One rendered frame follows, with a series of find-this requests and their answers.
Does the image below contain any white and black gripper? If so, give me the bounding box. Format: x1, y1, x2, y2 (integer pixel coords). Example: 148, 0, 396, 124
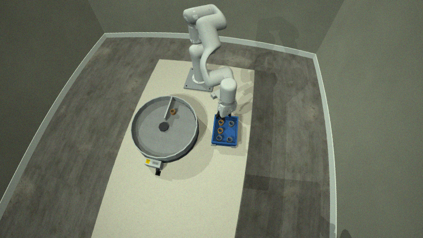
216, 98, 237, 121

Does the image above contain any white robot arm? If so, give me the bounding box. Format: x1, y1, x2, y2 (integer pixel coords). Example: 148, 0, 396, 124
183, 4, 237, 106

